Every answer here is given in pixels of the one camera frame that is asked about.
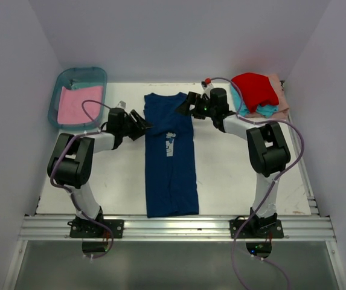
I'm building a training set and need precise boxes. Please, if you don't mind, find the navy blue Mickey t-shirt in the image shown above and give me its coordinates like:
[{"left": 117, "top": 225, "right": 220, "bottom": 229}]
[{"left": 144, "top": 92, "right": 199, "bottom": 218}]

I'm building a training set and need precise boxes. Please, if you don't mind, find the pink t-shirt in bin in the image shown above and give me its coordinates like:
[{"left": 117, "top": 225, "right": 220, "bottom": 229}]
[{"left": 57, "top": 86, "right": 103, "bottom": 125}]

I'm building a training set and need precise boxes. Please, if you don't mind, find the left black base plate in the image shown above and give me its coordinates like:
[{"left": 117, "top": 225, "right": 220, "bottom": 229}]
[{"left": 67, "top": 219, "right": 124, "bottom": 239}]

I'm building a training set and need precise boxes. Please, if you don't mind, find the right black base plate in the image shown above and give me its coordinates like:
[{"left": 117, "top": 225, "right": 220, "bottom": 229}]
[{"left": 229, "top": 215, "right": 284, "bottom": 239}]

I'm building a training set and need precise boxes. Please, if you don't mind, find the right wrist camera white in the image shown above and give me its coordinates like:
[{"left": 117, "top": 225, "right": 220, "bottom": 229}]
[{"left": 201, "top": 78, "right": 214, "bottom": 97}]

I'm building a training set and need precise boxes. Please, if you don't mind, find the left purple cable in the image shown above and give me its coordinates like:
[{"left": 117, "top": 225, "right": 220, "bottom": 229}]
[{"left": 49, "top": 100, "right": 115, "bottom": 259}]

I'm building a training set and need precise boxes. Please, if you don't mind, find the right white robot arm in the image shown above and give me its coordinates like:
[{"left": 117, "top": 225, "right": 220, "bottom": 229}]
[{"left": 176, "top": 88, "right": 291, "bottom": 237}]

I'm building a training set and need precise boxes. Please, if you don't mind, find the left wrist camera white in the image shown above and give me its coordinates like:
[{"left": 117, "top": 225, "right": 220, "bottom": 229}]
[{"left": 116, "top": 101, "right": 126, "bottom": 110}]

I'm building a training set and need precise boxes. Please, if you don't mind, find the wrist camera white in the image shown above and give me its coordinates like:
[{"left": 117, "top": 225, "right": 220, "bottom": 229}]
[
  {"left": 201, "top": 78, "right": 214, "bottom": 97},
  {"left": 116, "top": 101, "right": 126, "bottom": 110}
]

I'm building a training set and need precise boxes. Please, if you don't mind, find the teal plastic bin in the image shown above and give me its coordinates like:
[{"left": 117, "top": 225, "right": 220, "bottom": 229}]
[{"left": 47, "top": 66, "right": 107, "bottom": 131}]

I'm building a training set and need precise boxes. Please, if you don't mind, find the pink beige folded t-shirt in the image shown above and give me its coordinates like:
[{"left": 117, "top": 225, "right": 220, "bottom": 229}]
[{"left": 245, "top": 74, "right": 289, "bottom": 120}]

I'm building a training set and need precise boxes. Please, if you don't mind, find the aluminium mounting rail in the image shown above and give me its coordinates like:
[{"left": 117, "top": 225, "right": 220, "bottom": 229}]
[{"left": 18, "top": 214, "right": 336, "bottom": 242}]

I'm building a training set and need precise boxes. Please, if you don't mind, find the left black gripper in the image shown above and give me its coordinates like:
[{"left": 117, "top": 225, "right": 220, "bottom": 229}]
[{"left": 119, "top": 109, "right": 153, "bottom": 140}]

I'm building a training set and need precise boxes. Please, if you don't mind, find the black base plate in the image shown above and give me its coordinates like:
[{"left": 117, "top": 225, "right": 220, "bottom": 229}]
[
  {"left": 229, "top": 215, "right": 284, "bottom": 239},
  {"left": 67, "top": 219, "right": 124, "bottom": 239}
]

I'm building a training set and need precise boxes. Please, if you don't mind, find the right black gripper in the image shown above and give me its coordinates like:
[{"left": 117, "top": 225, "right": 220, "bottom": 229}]
[{"left": 175, "top": 91, "right": 216, "bottom": 120}]

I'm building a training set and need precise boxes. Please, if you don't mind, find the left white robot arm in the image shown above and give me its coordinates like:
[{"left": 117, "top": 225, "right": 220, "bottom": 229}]
[{"left": 47, "top": 108, "right": 153, "bottom": 237}]

